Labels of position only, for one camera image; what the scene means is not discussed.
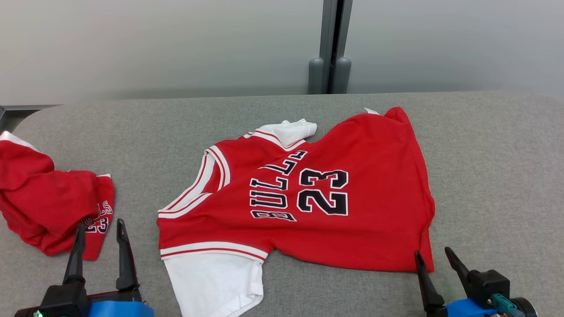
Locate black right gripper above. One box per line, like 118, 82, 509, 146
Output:
414, 247, 538, 317

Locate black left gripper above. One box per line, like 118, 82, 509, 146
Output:
13, 219, 144, 317

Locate red shorts white trim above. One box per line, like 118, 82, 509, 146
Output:
0, 131, 115, 261

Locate red Bulls jersey white sleeves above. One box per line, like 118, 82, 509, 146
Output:
156, 107, 437, 317

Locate teal right cable connector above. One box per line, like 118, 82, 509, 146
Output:
491, 294, 514, 315

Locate grey metal frame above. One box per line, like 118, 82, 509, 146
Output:
0, 105, 60, 133

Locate grey cylindrical post bumper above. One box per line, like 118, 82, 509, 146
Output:
334, 57, 352, 94
308, 58, 325, 95

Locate grey metal partition post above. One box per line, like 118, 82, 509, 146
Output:
319, 0, 353, 94

